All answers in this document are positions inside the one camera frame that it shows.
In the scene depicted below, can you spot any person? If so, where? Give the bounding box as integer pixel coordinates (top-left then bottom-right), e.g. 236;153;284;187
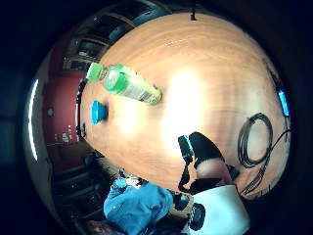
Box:
103;175;194;235

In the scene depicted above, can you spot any blue lit device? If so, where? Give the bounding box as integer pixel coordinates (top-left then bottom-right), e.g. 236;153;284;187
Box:
277;89;291;118

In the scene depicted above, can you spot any green-capped clear drink bottle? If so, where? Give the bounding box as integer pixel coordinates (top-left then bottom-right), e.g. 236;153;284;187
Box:
85;62;163;106

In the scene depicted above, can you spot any small blue cup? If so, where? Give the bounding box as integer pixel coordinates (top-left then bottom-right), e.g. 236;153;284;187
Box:
90;100;109;126

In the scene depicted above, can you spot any black office chair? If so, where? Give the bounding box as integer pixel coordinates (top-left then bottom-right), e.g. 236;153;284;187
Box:
52;153;113;226

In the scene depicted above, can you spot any dark wooden shelf cabinet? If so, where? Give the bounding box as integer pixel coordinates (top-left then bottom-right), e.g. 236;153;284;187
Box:
62;6;170;72

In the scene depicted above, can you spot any coiled black cable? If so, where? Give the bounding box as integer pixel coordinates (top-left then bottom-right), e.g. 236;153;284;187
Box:
237;112;293;198

